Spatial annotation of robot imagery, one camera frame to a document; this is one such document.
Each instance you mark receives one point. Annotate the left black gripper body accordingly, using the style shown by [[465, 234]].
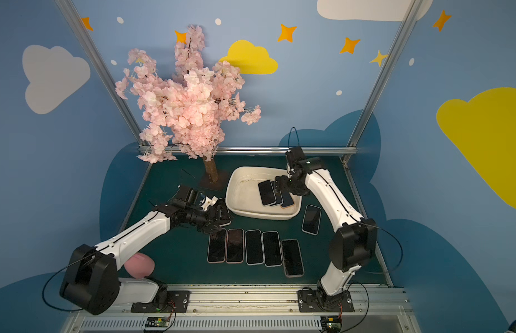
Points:
[[216, 214]]

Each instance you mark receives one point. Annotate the phone salmon case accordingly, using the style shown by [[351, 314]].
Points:
[[311, 220]]

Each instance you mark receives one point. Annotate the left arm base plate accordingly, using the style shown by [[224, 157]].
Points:
[[164, 302]]

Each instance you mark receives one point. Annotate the brown tree base plate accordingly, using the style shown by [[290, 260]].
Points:
[[219, 185]]

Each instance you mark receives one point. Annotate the phone light pink case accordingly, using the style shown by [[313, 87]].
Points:
[[292, 257]]

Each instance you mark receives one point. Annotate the phone coral case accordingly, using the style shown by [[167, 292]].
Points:
[[235, 246]]

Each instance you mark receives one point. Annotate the right circuit board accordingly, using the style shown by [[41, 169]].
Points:
[[330, 324]]

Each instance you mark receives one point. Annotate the phone grey case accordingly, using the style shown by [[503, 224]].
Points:
[[282, 197]]

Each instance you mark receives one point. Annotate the pink spray bottle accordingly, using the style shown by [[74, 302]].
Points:
[[139, 266]]

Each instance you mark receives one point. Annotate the circuit board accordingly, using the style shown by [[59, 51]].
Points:
[[157, 323], [330, 324]]

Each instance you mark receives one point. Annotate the pink cherry blossom tree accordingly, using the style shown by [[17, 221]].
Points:
[[187, 110]]

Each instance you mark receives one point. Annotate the left circuit board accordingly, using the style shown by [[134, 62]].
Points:
[[157, 323]]

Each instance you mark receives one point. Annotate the phone white case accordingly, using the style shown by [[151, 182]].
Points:
[[271, 249]]

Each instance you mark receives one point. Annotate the phone cream case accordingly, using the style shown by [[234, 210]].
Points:
[[217, 246]]

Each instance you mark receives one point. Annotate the white plastic storage box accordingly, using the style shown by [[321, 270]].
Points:
[[243, 198]]

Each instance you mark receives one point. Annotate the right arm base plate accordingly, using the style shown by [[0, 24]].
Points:
[[310, 300]]

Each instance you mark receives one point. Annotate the phone blue case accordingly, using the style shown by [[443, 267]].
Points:
[[266, 192]]

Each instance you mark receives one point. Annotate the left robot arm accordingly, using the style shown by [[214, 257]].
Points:
[[92, 279]]

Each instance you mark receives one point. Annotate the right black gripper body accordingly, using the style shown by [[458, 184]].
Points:
[[283, 184]]

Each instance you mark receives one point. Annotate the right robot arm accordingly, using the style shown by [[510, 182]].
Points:
[[355, 237]]

